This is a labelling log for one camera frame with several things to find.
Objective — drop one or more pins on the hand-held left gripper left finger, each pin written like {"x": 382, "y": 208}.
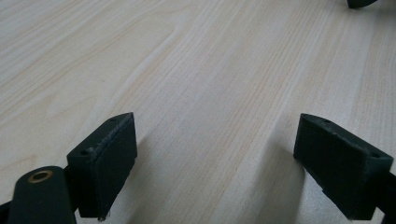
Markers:
{"x": 102, "y": 168}

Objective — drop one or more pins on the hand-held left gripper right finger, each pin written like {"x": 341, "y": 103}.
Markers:
{"x": 342, "y": 168}

